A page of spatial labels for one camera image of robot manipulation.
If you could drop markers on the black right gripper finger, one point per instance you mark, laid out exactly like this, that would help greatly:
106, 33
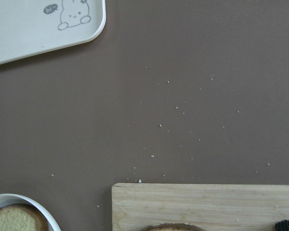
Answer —
282, 225

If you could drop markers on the cream rabbit tray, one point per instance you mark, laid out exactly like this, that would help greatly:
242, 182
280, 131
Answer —
31, 27

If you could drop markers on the wooden cutting board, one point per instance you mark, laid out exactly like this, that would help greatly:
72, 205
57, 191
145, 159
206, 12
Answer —
213, 207

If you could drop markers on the white plate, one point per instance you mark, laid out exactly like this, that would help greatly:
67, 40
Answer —
7, 199

